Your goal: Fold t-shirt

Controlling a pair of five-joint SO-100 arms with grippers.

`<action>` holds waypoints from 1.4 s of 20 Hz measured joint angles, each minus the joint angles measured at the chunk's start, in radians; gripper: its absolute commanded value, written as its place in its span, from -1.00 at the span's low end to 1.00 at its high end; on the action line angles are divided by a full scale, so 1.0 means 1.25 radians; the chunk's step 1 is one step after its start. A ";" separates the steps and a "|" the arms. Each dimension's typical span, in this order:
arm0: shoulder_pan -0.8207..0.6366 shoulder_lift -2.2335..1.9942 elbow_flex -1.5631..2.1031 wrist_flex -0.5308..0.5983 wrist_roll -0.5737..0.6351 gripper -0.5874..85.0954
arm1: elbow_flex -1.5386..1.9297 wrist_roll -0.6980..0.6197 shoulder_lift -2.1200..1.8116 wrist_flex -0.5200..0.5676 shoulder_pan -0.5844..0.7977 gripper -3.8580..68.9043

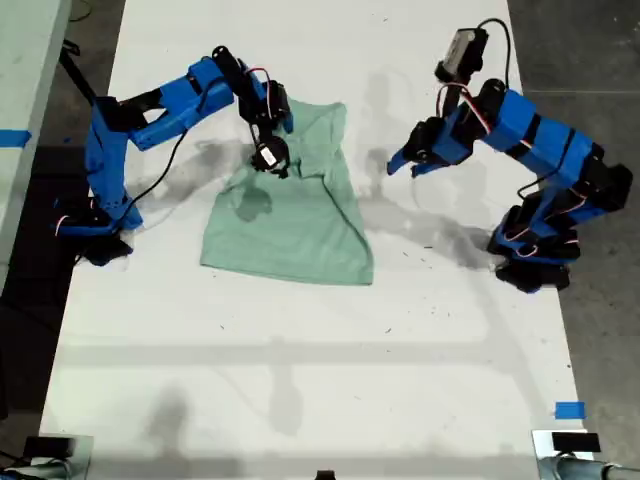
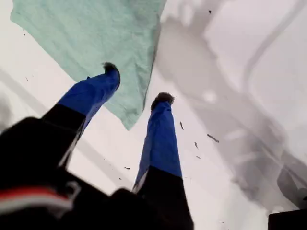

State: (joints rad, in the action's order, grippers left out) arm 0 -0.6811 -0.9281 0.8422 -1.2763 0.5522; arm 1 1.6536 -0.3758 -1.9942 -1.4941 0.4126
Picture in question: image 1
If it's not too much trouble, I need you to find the pale grey side table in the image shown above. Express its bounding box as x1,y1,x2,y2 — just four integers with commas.
0,0,74,296

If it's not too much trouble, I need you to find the grey metal tube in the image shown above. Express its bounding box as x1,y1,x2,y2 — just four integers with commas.
538,455,640,480

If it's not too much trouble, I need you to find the small black box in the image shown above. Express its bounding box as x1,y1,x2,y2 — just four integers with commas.
23,436,76,457
551,432,601,451

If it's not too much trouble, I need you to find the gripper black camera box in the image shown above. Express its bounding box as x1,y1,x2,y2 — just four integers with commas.
249,137,291,179
434,27,489,81

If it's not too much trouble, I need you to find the shiny metal plate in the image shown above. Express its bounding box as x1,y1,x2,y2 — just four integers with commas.
530,428,596,480
37,432,95,480

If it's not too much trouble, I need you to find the black stand leg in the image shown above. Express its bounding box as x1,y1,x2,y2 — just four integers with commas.
58,41,101,109

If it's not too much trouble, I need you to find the pale green T-shirt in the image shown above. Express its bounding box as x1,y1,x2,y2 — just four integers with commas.
199,97,375,287

